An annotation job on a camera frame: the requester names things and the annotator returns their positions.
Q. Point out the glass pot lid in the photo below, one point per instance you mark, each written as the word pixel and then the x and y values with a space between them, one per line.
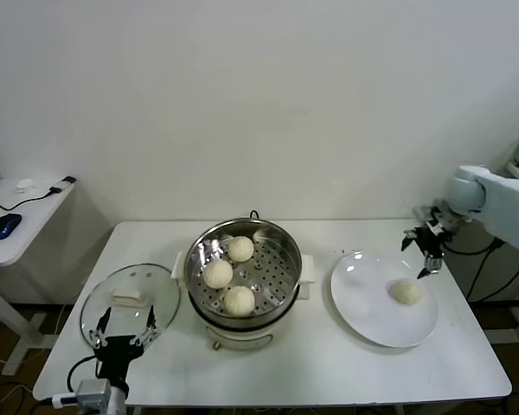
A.
pixel 155 294

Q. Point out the small white crumpled object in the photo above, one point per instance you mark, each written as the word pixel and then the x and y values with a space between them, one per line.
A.
pixel 26 186

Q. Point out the white round plate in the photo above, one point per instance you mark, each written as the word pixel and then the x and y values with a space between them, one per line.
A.
pixel 363 311

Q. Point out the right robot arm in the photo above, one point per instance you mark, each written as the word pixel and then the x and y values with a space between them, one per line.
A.
pixel 510 203

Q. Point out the white side desk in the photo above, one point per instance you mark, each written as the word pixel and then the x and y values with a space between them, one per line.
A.
pixel 26 216

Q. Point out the white wrist camera plug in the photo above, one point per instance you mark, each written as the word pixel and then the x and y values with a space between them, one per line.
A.
pixel 64 400

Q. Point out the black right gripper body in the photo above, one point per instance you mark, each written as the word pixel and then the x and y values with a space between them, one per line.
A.
pixel 430 242

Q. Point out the stainless steel steamer basket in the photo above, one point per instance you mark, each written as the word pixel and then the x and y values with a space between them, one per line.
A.
pixel 277 276

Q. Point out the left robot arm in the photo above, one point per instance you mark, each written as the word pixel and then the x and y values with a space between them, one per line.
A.
pixel 119 400

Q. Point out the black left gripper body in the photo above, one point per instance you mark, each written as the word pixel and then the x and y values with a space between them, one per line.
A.
pixel 117 354

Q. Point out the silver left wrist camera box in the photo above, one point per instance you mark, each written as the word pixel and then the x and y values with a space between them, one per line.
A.
pixel 93 394

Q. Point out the white steamed baozi bun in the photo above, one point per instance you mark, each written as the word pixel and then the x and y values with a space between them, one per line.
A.
pixel 218 274
pixel 241 248
pixel 238 300
pixel 406 291

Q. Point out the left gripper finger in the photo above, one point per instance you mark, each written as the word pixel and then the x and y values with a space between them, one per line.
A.
pixel 98 338
pixel 147 333

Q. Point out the white electric cooker base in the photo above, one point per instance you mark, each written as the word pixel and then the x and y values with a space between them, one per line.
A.
pixel 238 339

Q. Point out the blue computer mouse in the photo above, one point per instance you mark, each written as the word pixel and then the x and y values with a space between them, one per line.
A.
pixel 5 226

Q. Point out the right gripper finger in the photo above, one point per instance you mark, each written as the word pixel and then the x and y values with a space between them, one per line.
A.
pixel 432 263
pixel 408 237

